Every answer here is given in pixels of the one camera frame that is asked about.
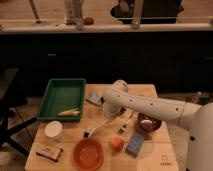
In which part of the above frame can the small brush with fork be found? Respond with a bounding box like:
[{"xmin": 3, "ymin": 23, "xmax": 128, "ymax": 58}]
[{"xmin": 118, "ymin": 112, "xmax": 134, "ymax": 135}]

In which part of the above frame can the green plastic tray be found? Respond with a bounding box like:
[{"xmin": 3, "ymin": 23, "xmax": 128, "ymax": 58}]
[{"xmin": 37, "ymin": 78, "xmax": 86, "ymax": 122}]

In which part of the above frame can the yellow corn in tray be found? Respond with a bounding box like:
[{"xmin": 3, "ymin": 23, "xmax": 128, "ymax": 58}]
[{"xmin": 58, "ymin": 108, "xmax": 80, "ymax": 116}]

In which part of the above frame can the white handled black brush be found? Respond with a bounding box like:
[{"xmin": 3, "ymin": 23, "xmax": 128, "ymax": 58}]
[{"xmin": 83, "ymin": 119, "xmax": 107, "ymax": 138}]

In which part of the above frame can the red object on shelf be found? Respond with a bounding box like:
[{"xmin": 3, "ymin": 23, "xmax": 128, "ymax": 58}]
[{"xmin": 83, "ymin": 17, "xmax": 94, "ymax": 25}]

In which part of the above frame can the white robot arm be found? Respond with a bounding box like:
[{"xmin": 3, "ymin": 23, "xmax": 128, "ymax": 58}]
[{"xmin": 103, "ymin": 80, "xmax": 213, "ymax": 171}]

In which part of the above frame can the orange bowl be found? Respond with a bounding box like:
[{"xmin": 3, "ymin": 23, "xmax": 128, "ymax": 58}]
[{"xmin": 72, "ymin": 138, "xmax": 104, "ymax": 171}]

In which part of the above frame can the orange ball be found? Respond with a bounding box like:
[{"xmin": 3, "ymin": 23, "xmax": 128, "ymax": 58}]
[{"xmin": 110, "ymin": 137, "xmax": 124, "ymax": 151}]

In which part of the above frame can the wooden block eraser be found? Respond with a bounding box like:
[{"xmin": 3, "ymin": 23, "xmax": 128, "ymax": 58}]
[{"xmin": 35, "ymin": 144, "xmax": 63, "ymax": 162}]

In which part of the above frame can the white cup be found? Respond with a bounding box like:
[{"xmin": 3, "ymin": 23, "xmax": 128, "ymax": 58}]
[{"xmin": 44, "ymin": 121, "xmax": 63, "ymax": 140}]

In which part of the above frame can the blue sponge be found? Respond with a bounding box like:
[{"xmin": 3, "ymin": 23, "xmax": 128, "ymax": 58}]
[{"xmin": 126, "ymin": 132, "xmax": 144, "ymax": 157}]

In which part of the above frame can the dark red bowl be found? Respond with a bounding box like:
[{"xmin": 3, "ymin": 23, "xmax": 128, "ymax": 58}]
[{"xmin": 137, "ymin": 113, "xmax": 162, "ymax": 132}]

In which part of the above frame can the grey blue cloth piece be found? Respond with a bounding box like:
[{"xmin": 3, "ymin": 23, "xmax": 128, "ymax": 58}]
[{"xmin": 86, "ymin": 91, "xmax": 102, "ymax": 106}]

